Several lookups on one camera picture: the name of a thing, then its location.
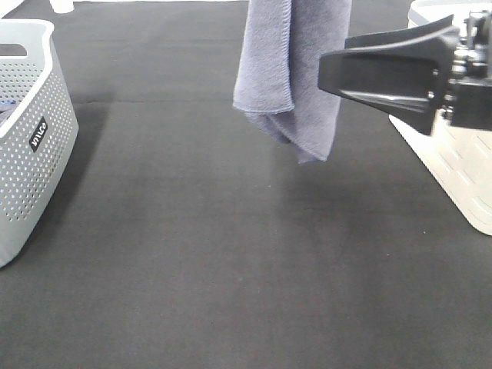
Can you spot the grey cloth in basket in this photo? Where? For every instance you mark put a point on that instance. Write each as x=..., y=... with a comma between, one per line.
x=6, y=110

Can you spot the white cup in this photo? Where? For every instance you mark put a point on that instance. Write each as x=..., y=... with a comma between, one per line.
x=62, y=6

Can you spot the black table mat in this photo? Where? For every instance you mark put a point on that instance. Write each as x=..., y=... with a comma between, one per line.
x=181, y=236

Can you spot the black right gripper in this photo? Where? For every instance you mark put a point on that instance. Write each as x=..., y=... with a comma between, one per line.
x=415, y=72

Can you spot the grey perforated laundry basket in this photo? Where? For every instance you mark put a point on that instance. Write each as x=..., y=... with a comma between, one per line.
x=38, y=138

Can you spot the white storage box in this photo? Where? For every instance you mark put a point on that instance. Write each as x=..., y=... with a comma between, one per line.
x=458, y=158

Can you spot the grey-blue towel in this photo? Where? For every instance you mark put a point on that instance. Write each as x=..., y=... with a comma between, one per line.
x=276, y=85

